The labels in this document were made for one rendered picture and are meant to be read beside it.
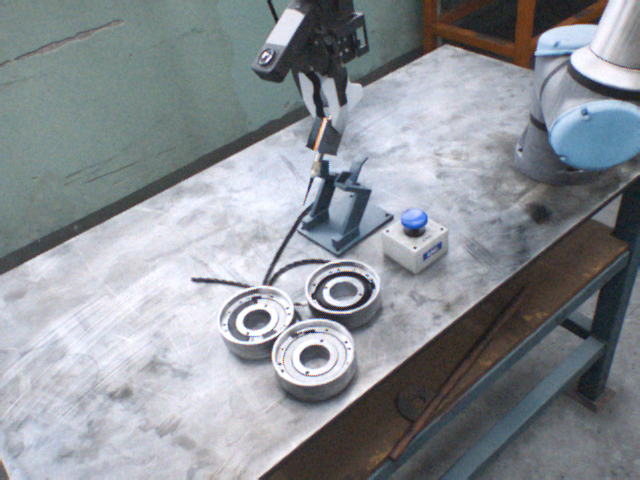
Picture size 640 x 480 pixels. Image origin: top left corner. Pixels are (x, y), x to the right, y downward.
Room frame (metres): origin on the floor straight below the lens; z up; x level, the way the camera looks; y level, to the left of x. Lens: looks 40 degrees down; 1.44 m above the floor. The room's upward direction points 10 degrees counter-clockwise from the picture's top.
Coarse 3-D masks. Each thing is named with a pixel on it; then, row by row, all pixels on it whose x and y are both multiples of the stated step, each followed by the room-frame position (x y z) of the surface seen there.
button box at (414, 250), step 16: (400, 224) 0.71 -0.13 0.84; (432, 224) 0.70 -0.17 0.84; (384, 240) 0.70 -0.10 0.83; (400, 240) 0.67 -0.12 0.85; (416, 240) 0.67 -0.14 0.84; (432, 240) 0.66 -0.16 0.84; (400, 256) 0.67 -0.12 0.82; (416, 256) 0.64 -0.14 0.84; (432, 256) 0.66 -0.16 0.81; (416, 272) 0.64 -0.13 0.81
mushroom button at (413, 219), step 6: (408, 210) 0.70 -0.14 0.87; (414, 210) 0.70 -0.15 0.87; (420, 210) 0.70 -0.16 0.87; (402, 216) 0.69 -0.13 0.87; (408, 216) 0.69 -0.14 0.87; (414, 216) 0.69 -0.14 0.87; (420, 216) 0.68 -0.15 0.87; (426, 216) 0.69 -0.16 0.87; (402, 222) 0.68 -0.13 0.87; (408, 222) 0.68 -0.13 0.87; (414, 222) 0.68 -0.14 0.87; (420, 222) 0.67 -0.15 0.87; (426, 222) 0.68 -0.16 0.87; (408, 228) 0.67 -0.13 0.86; (414, 228) 0.67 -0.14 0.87; (420, 228) 0.67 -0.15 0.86
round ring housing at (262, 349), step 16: (256, 288) 0.63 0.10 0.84; (272, 288) 0.62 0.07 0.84; (224, 304) 0.61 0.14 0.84; (240, 304) 0.62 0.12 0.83; (288, 304) 0.60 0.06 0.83; (224, 320) 0.59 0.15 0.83; (240, 320) 0.58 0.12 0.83; (256, 320) 0.60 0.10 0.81; (272, 320) 0.57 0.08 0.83; (288, 320) 0.56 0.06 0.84; (224, 336) 0.55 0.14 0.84; (256, 336) 0.55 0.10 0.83; (272, 336) 0.54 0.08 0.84; (240, 352) 0.53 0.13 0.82; (256, 352) 0.53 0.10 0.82
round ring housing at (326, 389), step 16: (304, 320) 0.55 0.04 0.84; (320, 320) 0.55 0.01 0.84; (288, 336) 0.54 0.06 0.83; (336, 336) 0.53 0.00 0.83; (272, 352) 0.51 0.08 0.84; (304, 352) 0.52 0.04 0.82; (320, 352) 0.52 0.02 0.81; (336, 352) 0.50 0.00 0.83; (352, 352) 0.49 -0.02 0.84; (304, 368) 0.48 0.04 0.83; (320, 368) 0.48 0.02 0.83; (352, 368) 0.47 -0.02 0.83; (288, 384) 0.46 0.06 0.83; (304, 384) 0.45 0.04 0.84; (320, 384) 0.45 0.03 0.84; (336, 384) 0.45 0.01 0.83
